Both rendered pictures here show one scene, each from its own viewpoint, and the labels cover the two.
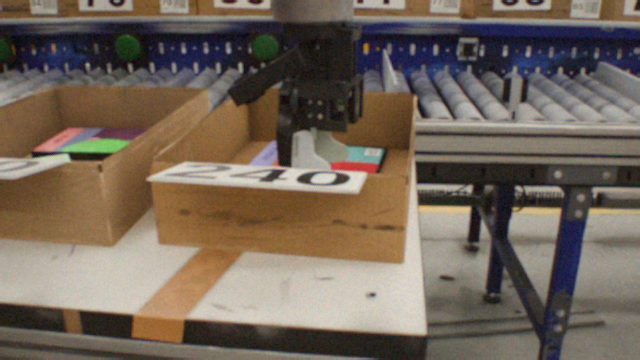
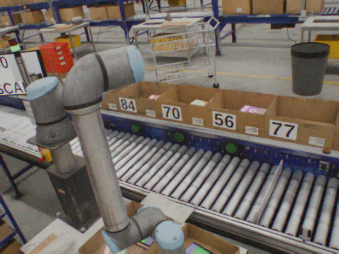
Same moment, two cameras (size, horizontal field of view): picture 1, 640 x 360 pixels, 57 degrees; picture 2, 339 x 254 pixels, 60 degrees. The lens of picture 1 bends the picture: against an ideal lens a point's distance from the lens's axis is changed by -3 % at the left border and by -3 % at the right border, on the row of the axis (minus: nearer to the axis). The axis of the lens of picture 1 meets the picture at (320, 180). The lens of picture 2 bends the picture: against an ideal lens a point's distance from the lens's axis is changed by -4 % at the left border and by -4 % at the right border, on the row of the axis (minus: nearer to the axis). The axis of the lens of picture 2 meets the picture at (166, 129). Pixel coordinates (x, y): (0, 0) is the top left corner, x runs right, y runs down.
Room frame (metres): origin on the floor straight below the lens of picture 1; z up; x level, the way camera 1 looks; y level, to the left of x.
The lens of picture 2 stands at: (0.14, -0.43, 1.94)
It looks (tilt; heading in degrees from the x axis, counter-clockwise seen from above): 30 degrees down; 34
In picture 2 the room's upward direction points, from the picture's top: 9 degrees counter-clockwise
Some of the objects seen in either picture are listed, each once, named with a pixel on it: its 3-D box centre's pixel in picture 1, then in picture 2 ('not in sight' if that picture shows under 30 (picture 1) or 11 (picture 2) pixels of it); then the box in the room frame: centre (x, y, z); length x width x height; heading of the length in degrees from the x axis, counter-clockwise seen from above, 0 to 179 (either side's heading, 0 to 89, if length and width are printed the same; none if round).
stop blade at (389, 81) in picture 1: (388, 83); (270, 189); (1.43, -0.16, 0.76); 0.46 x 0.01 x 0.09; 177
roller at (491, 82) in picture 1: (509, 101); (327, 210); (1.42, -0.46, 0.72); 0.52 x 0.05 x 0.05; 177
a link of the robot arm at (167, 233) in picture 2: not in sight; (170, 241); (0.69, 0.01, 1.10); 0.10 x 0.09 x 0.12; 61
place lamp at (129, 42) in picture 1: (127, 47); (178, 137); (1.70, 0.54, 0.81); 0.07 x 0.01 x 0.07; 87
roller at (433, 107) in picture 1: (428, 99); (288, 199); (1.43, -0.26, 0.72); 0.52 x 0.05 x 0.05; 177
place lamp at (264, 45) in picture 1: (265, 47); (230, 148); (1.68, 0.15, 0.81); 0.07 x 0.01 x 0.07; 87
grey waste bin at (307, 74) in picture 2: not in sight; (308, 69); (4.53, 0.01, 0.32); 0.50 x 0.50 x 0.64
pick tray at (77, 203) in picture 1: (76, 149); (129, 241); (0.81, 0.35, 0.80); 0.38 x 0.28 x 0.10; 172
